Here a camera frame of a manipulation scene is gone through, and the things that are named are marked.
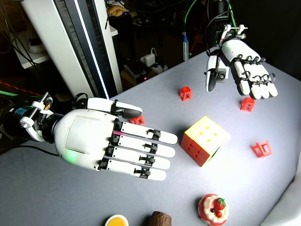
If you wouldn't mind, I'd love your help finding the Rubik's cube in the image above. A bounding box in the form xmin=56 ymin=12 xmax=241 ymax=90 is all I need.
xmin=180 ymin=115 xmax=231 ymax=168

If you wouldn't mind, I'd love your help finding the red toy stool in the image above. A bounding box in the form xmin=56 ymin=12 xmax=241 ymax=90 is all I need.
xmin=128 ymin=114 xmax=145 ymax=125
xmin=178 ymin=86 xmax=192 ymax=101
xmin=239 ymin=97 xmax=256 ymax=113
xmin=250 ymin=140 xmax=273 ymax=158

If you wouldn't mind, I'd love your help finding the white power strip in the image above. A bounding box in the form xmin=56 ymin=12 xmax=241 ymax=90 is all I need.
xmin=150 ymin=63 xmax=169 ymax=74

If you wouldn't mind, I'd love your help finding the white power adapter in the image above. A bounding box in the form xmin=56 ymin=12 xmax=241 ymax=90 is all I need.
xmin=140 ymin=48 xmax=158 ymax=66

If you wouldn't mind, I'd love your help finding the grey table cloth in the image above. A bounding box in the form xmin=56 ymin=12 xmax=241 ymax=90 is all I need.
xmin=0 ymin=50 xmax=301 ymax=226

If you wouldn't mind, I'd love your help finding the brown toy log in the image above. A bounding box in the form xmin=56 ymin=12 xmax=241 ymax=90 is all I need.
xmin=147 ymin=211 xmax=172 ymax=226

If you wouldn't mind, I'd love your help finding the toy bread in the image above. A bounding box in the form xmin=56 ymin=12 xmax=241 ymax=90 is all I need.
xmin=107 ymin=5 xmax=129 ymax=16

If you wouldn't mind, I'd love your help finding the white yellow toy egg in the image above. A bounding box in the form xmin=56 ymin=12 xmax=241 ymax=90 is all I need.
xmin=104 ymin=214 xmax=129 ymax=226

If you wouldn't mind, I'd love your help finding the toy strawberry cake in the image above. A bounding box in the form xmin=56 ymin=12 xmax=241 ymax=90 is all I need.
xmin=197 ymin=194 xmax=230 ymax=226

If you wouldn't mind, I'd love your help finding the white robot body column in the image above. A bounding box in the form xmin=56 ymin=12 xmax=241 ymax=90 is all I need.
xmin=20 ymin=0 xmax=123 ymax=99

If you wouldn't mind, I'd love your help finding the silver post with blue clip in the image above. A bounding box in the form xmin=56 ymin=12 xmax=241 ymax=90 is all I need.
xmin=182 ymin=32 xmax=190 ymax=62

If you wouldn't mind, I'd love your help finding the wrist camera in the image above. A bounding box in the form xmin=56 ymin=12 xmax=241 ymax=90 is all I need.
xmin=215 ymin=66 xmax=230 ymax=83

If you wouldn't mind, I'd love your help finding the green cable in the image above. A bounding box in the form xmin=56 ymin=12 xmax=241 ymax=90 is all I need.
xmin=183 ymin=0 xmax=238 ymax=33

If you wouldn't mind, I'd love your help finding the black camera cable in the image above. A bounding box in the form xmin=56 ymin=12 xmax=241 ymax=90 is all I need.
xmin=18 ymin=145 xmax=60 ymax=157

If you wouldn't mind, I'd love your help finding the red cable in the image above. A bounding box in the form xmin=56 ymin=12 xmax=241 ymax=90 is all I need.
xmin=0 ymin=80 xmax=44 ymax=97

